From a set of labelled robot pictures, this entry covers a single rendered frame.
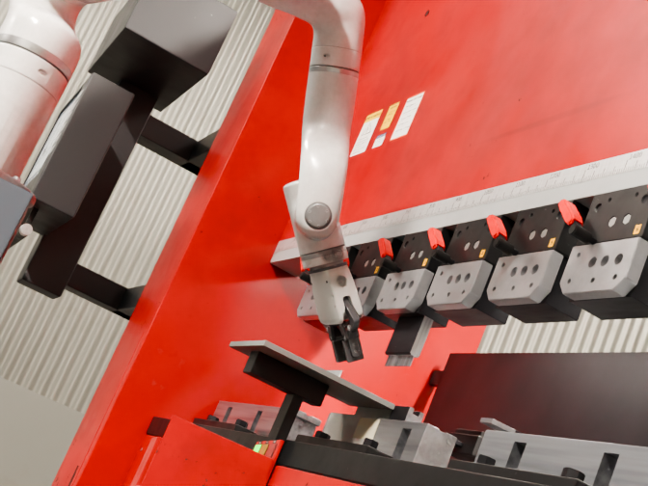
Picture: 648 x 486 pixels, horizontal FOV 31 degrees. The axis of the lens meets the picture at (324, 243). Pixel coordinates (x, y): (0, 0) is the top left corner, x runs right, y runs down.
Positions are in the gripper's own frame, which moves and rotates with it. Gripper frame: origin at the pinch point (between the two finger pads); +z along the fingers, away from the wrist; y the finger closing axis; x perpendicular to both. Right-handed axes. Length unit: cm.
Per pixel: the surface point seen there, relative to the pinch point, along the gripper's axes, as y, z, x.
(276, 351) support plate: -10.0, -4.4, 17.0
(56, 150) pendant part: 97, -57, 20
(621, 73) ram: -46, -34, -36
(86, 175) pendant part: 97, -50, 15
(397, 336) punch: 1.5, 0.3, -11.2
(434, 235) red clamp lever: -12.1, -16.3, -16.1
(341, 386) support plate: -8.4, 4.6, 6.4
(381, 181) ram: 33, -29, -32
